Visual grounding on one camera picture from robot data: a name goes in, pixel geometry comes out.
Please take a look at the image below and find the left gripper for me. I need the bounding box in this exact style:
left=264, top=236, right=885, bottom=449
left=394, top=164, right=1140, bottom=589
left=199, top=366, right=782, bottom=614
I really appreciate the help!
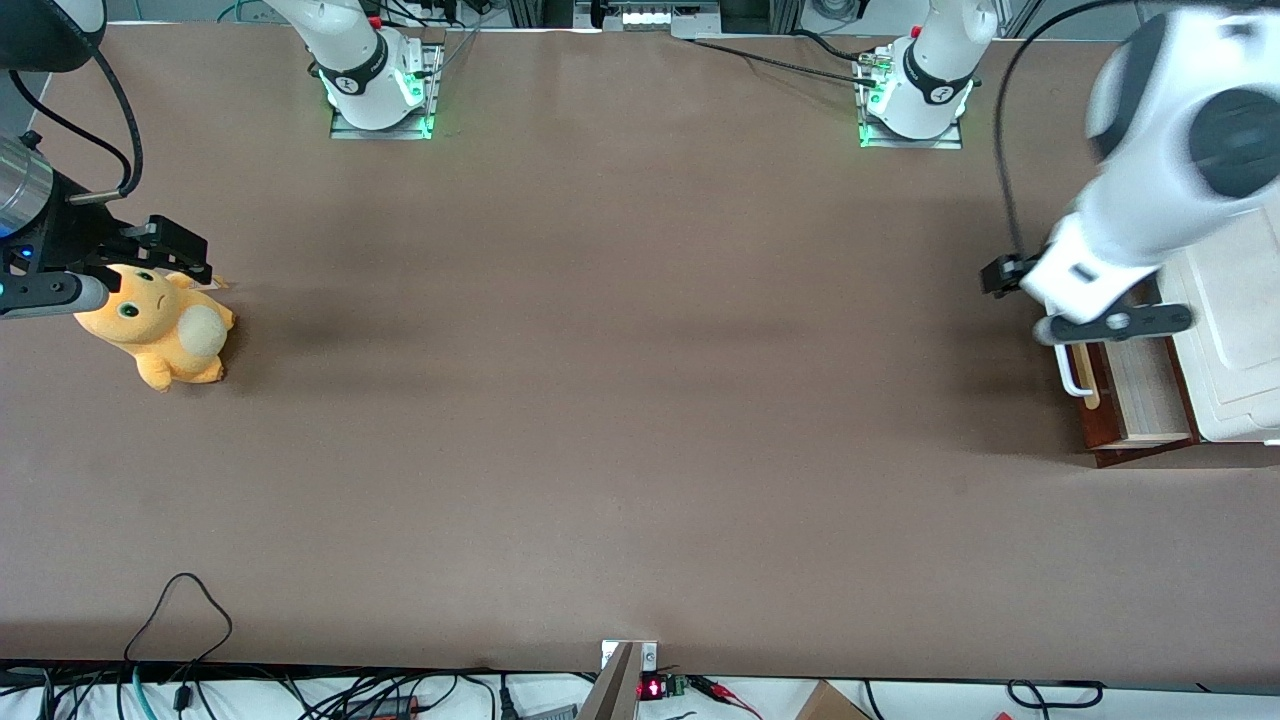
left=982, top=215, right=1166, bottom=321

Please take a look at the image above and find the metal camera mount bar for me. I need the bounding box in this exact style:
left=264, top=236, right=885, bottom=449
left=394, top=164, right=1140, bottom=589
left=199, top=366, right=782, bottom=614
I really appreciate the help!
left=575, top=640, right=659, bottom=720

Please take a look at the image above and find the black cable on white ledge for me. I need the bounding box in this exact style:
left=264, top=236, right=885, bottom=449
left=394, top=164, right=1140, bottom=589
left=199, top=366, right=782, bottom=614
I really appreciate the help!
left=1005, top=679, right=1106, bottom=711

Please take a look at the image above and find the black cable to arm base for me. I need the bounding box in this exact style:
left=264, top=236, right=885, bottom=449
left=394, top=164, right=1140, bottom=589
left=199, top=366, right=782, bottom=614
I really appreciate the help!
left=688, top=36, right=883, bottom=88

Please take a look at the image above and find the orange plush toy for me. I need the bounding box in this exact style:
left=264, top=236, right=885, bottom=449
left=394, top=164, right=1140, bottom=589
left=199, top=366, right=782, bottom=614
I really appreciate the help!
left=73, top=263, right=237, bottom=393

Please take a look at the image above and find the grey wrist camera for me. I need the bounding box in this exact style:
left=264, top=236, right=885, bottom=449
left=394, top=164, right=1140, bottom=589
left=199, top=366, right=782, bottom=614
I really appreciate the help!
left=1033, top=303, right=1194, bottom=348
left=0, top=272, right=111, bottom=321

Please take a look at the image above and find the red and black clip wire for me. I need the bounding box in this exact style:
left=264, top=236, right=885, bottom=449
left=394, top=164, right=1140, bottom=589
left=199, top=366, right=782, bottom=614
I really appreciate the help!
left=690, top=677, right=763, bottom=718

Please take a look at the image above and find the brown cardboard piece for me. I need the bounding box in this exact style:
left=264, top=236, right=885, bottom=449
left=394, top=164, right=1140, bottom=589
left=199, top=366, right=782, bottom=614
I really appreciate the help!
left=795, top=680, right=871, bottom=720

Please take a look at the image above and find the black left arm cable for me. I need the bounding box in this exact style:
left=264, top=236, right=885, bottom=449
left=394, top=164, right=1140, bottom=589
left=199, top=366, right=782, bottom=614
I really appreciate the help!
left=994, top=0, right=1141, bottom=261

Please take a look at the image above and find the black looped cable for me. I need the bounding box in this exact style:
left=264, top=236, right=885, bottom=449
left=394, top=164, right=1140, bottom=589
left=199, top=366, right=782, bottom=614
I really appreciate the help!
left=125, top=572, right=234, bottom=667

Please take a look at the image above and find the brown drawer with white handle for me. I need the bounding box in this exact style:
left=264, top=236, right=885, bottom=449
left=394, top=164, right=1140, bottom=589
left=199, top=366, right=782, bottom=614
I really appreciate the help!
left=1055, top=335, right=1196, bottom=456

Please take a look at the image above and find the black power adapter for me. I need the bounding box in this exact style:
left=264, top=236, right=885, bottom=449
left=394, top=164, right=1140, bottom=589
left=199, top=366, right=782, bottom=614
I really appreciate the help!
left=345, top=695, right=421, bottom=720

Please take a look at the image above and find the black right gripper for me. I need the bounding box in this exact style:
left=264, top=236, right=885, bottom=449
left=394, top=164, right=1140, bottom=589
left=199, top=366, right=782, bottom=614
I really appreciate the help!
left=5, top=172, right=214, bottom=288

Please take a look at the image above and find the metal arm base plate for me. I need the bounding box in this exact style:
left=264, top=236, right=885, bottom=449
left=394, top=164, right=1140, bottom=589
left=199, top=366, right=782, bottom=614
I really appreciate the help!
left=858, top=50, right=964, bottom=151
left=330, top=45, right=439, bottom=141

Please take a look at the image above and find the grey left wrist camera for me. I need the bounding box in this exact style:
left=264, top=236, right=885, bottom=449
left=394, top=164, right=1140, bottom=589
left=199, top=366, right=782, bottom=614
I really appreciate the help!
left=1033, top=303, right=1194, bottom=348

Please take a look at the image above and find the white and brown drawer cabinet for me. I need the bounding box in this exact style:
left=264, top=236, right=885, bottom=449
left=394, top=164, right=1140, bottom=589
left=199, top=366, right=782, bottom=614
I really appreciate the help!
left=1080, top=200, right=1280, bottom=469

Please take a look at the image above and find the lit device at table edge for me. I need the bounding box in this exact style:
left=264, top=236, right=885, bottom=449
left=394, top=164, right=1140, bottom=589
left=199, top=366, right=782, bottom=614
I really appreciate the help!
left=575, top=0, right=721, bottom=39

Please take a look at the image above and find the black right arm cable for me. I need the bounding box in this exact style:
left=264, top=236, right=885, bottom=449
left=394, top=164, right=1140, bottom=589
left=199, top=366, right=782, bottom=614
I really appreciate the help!
left=88, top=42, right=144, bottom=201
left=8, top=68, right=134, bottom=181

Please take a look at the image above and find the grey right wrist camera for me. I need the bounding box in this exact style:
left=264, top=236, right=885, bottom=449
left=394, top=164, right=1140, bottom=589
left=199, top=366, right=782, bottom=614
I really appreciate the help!
left=0, top=272, right=111, bottom=321

